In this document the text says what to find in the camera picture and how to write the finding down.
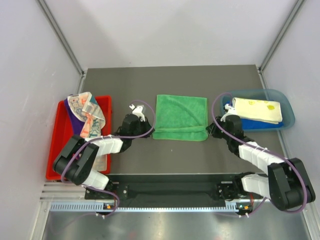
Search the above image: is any light patterned towel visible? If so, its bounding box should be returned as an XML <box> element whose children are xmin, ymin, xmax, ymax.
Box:
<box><xmin>67</xmin><ymin>91</ymin><xmax>110</xmax><ymax>172</ymax></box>

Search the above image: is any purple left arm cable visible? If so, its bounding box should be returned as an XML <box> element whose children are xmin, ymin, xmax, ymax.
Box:
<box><xmin>60</xmin><ymin>99</ymin><xmax>157</xmax><ymax>218</ymax></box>

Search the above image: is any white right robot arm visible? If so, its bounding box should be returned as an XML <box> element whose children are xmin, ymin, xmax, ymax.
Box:
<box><xmin>206</xmin><ymin>114</ymin><xmax>316</xmax><ymax>212</ymax></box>

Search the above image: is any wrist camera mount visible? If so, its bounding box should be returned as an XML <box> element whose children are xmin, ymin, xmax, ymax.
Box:
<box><xmin>220</xmin><ymin>103</ymin><xmax>238</xmax><ymax>122</ymax></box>
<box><xmin>129</xmin><ymin>104</ymin><xmax>146</xmax><ymax>122</ymax></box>

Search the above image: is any green towel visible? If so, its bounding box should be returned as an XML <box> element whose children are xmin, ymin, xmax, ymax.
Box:
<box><xmin>152</xmin><ymin>94</ymin><xmax>208</xmax><ymax>142</ymax></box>

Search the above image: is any purple towel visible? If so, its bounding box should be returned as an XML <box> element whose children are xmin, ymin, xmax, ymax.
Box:
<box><xmin>63</xmin><ymin>95</ymin><xmax>87</xmax><ymax>136</ymax></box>

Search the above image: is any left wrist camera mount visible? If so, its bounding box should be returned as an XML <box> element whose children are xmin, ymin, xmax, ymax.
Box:
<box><xmin>129</xmin><ymin>104</ymin><xmax>146</xmax><ymax>122</ymax></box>

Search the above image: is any white slotted cable duct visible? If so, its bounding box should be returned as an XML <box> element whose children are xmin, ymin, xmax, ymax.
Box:
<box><xmin>50</xmin><ymin>202</ymin><xmax>252</xmax><ymax>213</ymax></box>

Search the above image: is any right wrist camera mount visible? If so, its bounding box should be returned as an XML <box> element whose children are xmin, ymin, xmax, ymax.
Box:
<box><xmin>220</xmin><ymin>103</ymin><xmax>238</xmax><ymax>122</ymax></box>

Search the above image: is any blue towel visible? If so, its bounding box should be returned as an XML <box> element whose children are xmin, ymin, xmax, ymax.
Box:
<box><xmin>223</xmin><ymin>97</ymin><xmax>284</xmax><ymax>130</ymax></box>

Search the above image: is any translucent blue tray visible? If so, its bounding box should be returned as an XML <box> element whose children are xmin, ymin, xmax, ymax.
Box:
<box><xmin>229</xmin><ymin>89</ymin><xmax>295</xmax><ymax>132</ymax></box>

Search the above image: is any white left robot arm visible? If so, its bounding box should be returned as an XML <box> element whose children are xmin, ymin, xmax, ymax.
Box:
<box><xmin>52</xmin><ymin>113</ymin><xmax>154</xmax><ymax>199</ymax></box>

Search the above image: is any red plastic bin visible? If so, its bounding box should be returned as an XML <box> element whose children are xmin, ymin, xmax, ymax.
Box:
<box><xmin>45</xmin><ymin>95</ymin><xmax>112</xmax><ymax>181</ymax></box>

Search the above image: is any yellow patterned towel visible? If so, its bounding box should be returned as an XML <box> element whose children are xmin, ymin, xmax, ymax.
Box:
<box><xmin>232</xmin><ymin>97</ymin><xmax>283</xmax><ymax>124</ymax></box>

